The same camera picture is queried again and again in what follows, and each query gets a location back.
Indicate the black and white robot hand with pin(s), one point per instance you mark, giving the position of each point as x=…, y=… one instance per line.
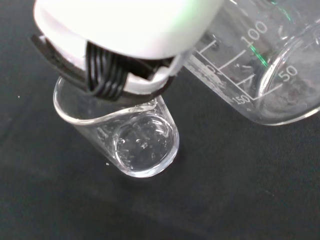
x=130, y=27

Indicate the black bench cloth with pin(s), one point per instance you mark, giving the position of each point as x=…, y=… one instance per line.
x=225, y=187

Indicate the small clear glass beaker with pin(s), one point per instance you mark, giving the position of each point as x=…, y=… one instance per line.
x=140, y=145

